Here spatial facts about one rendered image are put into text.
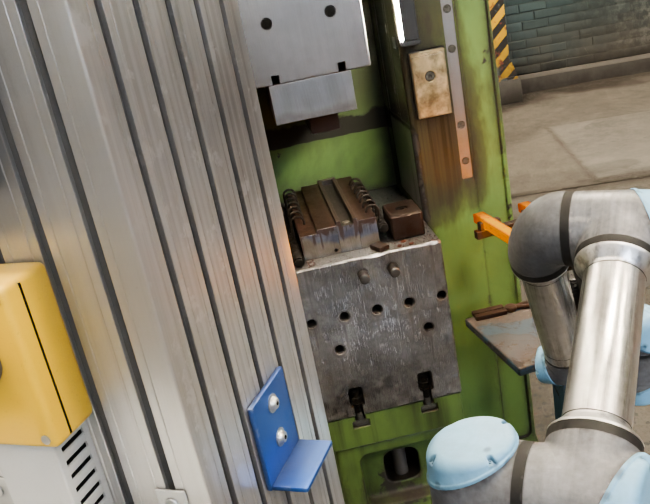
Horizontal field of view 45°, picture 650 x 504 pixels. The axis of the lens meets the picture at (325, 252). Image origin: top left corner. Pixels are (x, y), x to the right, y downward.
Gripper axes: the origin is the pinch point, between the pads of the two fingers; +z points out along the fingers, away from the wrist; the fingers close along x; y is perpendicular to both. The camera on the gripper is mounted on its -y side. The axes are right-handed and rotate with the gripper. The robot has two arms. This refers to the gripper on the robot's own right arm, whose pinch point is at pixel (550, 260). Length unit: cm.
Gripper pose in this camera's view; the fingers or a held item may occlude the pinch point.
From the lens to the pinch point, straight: 173.9
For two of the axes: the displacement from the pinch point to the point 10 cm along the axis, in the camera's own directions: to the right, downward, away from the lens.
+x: 9.5, -2.6, 1.7
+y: 1.8, 9.2, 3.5
